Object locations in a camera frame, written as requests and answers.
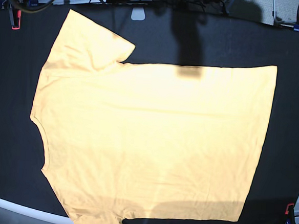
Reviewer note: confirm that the yellow t-shirt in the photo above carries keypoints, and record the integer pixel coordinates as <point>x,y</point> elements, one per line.
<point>126,141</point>

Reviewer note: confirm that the grey tab at table edge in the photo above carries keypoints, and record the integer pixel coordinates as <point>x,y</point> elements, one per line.
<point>138,14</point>

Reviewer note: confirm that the black table cloth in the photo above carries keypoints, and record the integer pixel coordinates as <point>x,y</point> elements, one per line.
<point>165,36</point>

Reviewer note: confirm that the red clamp far left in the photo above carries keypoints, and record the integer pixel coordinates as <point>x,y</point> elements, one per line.
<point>15,17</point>

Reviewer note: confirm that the red blue clamp near right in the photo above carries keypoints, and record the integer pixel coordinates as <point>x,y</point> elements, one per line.
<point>289,221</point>

